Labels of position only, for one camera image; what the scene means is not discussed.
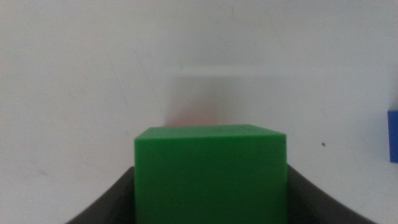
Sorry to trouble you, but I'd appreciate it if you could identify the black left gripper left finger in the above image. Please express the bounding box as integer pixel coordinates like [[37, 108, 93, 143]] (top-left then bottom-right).
[[65, 166, 136, 224]]

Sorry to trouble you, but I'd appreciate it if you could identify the blue cube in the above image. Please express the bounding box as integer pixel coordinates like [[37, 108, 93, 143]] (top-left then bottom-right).
[[387, 110, 398, 164]]

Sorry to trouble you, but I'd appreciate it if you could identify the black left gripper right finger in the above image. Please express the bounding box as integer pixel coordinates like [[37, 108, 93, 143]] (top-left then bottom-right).
[[285, 164, 379, 224]]

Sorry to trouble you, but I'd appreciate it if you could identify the green cube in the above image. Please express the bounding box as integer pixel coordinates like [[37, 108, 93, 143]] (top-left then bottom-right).
[[134, 124, 287, 224]]

